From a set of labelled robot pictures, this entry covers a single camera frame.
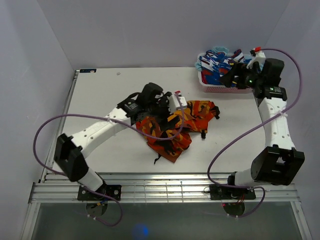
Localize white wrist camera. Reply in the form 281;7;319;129
168;90;188;114
246;46;266;69

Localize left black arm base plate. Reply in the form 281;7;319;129
76;184;122;201

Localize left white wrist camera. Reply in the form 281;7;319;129
168;90;188;114

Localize light blue garment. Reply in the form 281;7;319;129
195;46;252;76

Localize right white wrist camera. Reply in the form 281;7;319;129
246;46;266;69

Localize orange camouflage trousers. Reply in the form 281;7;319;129
135;100;220;163

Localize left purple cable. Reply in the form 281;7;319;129
33;96;186;227

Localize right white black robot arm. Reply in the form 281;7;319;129
222;58;305;199

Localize aluminium frame rail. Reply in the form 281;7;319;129
27;172;301;204

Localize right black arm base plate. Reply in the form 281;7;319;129
208;184;256;200

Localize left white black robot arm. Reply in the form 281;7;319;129
53;82;173;200

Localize pink plastic laundry basket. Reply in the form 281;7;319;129
197;52;258;94

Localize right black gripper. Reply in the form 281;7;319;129
217;62;263;90

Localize blue white red patterned garment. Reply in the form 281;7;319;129
195;47;251;86

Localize blue label sticker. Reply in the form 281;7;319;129
79;68;97;73

